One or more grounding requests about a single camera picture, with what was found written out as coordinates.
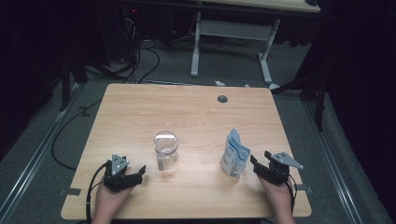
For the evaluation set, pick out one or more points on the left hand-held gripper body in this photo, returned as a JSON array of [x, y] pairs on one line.
[[118, 165]]

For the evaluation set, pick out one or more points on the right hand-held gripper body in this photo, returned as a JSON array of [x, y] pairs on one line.
[[281, 158]]

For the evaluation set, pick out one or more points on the white and blue pouch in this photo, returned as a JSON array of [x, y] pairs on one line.
[[235, 155]]

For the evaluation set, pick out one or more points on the clear glass jar hinged lid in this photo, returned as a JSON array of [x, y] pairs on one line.
[[166, 149]]

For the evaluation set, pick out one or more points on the person's left hand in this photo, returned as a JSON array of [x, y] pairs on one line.
[[107, 202]]

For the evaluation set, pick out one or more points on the person's right hand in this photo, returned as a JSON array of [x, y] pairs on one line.
[[278, 197]]

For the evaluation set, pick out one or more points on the grey tape strip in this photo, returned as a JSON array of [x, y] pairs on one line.
[[304, 188], [70, 191]]

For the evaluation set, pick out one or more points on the black metal stand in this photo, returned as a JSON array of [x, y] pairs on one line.
[[320, 102], [65, 81]]

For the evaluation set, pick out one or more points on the white plug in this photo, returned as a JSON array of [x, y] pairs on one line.
[[219, 83]]

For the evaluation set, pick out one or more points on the white-framed desk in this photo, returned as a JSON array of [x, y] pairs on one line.
[[236, 29]]

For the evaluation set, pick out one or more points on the metal floor rail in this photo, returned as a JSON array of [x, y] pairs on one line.
[[330, 158], [37, 152]]

